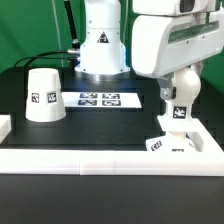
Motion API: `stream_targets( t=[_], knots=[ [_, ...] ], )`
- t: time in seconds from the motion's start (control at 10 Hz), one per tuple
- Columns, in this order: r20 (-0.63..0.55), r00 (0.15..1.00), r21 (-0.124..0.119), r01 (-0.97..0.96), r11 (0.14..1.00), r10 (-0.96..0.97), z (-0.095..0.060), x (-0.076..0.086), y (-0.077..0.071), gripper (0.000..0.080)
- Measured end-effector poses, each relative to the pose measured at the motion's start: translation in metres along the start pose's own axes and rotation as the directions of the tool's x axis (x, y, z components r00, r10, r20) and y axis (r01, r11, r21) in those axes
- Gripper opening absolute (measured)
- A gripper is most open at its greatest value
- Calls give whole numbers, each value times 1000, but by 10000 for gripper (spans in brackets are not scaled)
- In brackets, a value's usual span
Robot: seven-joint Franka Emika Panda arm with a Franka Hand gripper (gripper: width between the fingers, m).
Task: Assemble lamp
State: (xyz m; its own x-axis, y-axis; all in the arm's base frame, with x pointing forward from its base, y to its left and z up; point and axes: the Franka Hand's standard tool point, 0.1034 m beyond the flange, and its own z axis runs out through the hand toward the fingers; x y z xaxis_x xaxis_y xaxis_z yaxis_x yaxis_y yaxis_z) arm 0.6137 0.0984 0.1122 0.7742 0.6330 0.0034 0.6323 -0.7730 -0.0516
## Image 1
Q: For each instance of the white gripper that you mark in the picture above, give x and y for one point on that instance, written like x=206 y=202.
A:
x=161 y=45

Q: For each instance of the white lamp bulb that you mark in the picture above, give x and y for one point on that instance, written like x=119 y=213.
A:
x=188 y=85

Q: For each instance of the white lamp base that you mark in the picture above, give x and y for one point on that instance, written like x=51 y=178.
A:
x=175 y=136

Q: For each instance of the white lamp shade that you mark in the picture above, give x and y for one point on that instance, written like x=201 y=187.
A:
x=44 y=99

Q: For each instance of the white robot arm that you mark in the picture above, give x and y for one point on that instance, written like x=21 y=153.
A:
x=103 y=55

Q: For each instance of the white marker sheet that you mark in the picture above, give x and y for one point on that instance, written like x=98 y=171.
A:
x=101 y=100

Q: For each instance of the white L-shaped fence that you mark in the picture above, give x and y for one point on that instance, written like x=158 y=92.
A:
x=206 y=160

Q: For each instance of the white block at left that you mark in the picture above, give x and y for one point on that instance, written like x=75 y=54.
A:
x=5 y=126

